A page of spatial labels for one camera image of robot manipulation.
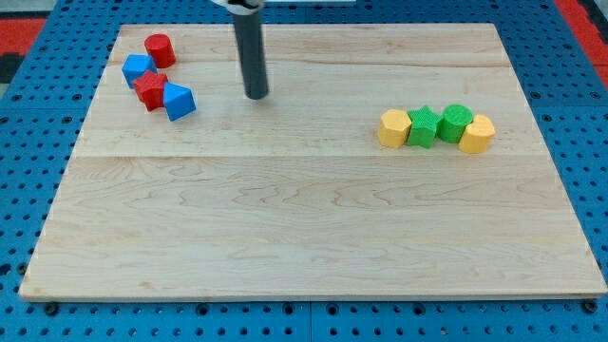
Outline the yellow heart block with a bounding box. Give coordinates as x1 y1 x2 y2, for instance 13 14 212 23
458 114 496 154

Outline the light wooden board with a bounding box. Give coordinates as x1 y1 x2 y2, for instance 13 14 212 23
19 24 607 302

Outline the blue cube block right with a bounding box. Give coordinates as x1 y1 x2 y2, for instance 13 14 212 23
163 83 196 122

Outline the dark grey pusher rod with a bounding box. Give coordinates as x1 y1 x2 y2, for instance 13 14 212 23
233 11 269 100

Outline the blue cube block left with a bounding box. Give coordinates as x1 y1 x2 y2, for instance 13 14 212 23
122 54 157 89

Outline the blue cube block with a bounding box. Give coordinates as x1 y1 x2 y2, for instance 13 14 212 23
122 54 157 89
163 83 196 122

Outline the yellow hexagon block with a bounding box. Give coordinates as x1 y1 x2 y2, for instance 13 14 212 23
377 109 412 148

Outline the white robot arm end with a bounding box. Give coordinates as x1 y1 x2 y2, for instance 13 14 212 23
211 0 265 15

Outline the green cylinder block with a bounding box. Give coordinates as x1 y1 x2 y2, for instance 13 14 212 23
437 104 473 143

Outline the green star block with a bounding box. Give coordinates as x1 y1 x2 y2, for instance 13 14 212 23
407 105 443 148

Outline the red cylinder block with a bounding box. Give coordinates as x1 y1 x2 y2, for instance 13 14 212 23
144 33 176 68

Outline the red star block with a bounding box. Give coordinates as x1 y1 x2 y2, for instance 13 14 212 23
133 70 168 111

